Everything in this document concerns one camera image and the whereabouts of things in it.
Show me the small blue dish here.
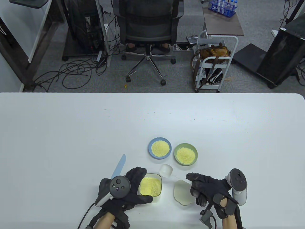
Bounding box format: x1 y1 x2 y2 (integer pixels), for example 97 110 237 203
148 137 172 160

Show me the person's right hand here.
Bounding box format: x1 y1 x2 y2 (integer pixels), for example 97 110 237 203
186 172 239 219

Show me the small green dish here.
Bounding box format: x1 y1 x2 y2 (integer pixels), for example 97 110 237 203
174 143 198 166

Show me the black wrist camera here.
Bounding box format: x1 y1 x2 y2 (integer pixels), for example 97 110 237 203
200 209 214 228

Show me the white plastic coffee spoon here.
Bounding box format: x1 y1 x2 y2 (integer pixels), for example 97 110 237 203
159 164 192 184

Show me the person's left forearm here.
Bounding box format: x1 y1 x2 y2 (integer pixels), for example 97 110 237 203
95 212 116 229

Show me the black flat base plate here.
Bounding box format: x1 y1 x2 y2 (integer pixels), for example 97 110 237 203
232 43 267 73

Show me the black and white controller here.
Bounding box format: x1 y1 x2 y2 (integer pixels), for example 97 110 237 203
95 176 131 207
225 168 247 206

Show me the cream container lid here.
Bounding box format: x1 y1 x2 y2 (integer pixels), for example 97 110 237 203
174 180 197 206

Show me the brown leather bag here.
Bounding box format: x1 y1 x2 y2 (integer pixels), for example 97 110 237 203
192 43 232 83

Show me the brown side table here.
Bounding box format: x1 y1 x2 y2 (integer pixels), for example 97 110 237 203
203 7 244 36

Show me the black floor cable bundle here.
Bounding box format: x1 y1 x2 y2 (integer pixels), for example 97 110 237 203
32 58 108 92

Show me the person's right forearm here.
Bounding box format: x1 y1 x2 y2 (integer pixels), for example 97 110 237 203
222 211 239 229

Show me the white desk with dark frame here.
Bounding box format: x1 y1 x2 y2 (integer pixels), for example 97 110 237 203
0 0 66 93

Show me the blue test tube rack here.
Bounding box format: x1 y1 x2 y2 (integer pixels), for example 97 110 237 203
208 0 238 18

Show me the black computer tower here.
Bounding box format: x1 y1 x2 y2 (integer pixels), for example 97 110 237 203
62 0 106 61

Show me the person's left hand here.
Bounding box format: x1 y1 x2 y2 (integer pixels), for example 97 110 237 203
95 167 153 212

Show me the black glossy computer case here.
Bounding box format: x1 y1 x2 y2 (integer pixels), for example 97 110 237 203
256 15 305 89

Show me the white rolling cart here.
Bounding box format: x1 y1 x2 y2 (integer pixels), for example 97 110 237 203
194 31 239 93

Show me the yellow chicken bouillon heap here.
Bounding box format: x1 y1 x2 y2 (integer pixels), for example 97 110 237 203
151 141 171 157
177 147 196 164

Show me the clear chicken bouillon container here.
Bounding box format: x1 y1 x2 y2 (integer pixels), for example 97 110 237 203
139 173 163 203

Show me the light blue plastic knife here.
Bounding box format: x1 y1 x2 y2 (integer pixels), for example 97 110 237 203
111 154 126 179

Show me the black glove cable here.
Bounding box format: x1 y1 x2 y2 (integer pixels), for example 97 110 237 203
77 203 96 229

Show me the black and white bag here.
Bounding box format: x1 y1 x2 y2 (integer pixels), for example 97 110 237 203
199 68 224 86

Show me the white metal desk leg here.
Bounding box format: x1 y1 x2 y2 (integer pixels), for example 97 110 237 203
95 0 111 68

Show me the black mesh office chair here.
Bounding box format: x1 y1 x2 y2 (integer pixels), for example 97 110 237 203
112 0 184 86

